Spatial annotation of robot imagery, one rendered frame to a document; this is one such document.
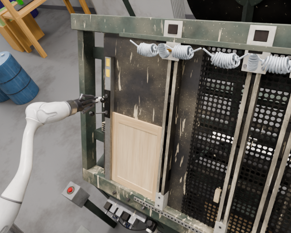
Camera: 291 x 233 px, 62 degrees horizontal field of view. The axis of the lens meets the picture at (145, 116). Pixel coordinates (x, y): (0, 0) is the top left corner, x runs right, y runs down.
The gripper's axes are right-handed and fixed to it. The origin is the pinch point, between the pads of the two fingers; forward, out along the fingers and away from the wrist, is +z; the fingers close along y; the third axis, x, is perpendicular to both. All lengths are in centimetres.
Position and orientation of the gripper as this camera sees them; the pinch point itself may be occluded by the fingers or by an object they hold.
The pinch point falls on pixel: (97, 99)
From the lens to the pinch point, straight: 160.7
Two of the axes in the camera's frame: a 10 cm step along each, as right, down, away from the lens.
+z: 5.6, -2.7, 7.8
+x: 8.3, 2.5, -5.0
